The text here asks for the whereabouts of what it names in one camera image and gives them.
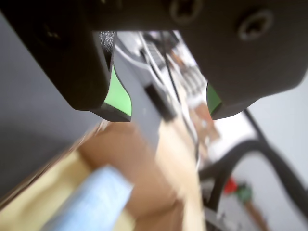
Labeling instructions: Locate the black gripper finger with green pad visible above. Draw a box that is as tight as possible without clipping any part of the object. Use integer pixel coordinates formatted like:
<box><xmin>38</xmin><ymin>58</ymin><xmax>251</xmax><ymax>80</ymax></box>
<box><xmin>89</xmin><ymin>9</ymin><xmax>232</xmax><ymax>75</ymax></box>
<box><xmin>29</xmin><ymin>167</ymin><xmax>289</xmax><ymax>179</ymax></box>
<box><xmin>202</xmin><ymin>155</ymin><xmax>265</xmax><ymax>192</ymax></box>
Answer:
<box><xmin>173</xmin><ymin>0</ymin><xmax>308</xmax><ymax>121</ymax></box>
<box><xmin>0</xmin><ymin>0</ymin><xmax>133</xmax><ymax>123</ymax></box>

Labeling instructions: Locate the light blue cloth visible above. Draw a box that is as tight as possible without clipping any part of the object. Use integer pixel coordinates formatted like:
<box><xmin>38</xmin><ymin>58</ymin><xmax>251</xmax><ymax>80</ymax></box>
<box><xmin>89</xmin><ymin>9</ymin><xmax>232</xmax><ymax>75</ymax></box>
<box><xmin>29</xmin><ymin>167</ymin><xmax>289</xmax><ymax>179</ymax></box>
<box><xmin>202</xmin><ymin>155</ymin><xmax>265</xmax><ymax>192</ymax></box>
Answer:
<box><xmin>42</xmin><ymin>165</ymin><xmax>135</xmax><ymax>231</ymax></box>

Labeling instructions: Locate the brown cardboard box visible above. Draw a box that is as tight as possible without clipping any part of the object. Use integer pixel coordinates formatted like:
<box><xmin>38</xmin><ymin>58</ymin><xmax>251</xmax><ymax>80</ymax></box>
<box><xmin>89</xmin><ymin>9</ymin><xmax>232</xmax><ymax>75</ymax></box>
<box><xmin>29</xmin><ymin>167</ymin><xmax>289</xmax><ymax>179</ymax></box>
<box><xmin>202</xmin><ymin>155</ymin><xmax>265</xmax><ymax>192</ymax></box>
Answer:
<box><xmin>0</xmin><ymin>120</ymin><xmax>210</xmax><ymax>231</ymax></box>

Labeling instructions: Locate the black power adapter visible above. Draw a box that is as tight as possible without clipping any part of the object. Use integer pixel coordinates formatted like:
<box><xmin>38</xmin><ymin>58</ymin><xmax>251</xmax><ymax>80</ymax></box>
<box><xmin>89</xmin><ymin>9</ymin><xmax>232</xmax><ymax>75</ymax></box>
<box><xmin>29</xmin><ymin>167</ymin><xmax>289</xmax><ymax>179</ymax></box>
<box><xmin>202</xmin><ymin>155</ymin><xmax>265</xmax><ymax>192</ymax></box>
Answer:
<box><xmin>145</xmin><ymin>83</ymin><xmax>177</xmax><ymax>121</ymax></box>

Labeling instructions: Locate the red and green small object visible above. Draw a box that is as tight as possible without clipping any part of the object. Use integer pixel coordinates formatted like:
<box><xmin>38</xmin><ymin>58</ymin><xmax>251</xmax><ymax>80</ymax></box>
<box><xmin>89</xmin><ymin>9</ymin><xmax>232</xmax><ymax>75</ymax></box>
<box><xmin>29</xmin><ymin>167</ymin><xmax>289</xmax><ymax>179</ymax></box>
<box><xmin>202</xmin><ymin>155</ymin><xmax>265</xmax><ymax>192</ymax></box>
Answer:
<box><xmin>223</xmin><ymin>176</ymin><xmax>254</xmax><ymax>205</ymax></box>

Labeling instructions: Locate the thin black cable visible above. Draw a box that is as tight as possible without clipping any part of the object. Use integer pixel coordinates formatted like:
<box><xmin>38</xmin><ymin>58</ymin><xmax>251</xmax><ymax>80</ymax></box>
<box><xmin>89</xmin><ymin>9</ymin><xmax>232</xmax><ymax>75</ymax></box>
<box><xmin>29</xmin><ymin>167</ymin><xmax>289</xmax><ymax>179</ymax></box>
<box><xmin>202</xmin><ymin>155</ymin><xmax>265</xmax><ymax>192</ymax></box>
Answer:
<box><xmin>160</xmin><ymin>31</ymin><xmax>185</xmax><ymax>106</ymax></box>

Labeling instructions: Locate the thick black hose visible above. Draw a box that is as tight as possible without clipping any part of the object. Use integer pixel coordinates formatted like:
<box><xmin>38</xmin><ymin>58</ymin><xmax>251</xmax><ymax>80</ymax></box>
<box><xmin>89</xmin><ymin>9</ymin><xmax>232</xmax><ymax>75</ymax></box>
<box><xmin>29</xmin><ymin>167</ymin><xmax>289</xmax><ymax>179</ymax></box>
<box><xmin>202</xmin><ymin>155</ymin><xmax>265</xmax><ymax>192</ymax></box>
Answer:
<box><xmin>199</xmin><ymin>139</ymin><xmax>308</xmax><ymax>217</ymax></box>

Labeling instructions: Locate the white cable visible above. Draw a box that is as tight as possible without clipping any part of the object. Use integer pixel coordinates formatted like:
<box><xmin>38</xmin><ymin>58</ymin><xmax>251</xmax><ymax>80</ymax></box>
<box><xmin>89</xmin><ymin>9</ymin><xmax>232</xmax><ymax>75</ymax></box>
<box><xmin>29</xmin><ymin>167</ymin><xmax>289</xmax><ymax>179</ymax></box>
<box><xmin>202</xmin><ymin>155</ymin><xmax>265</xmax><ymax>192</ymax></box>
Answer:
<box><xmin>138</xmin><ymin>32</ymin><xmax>202</xmax><ymax>169</ymax></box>

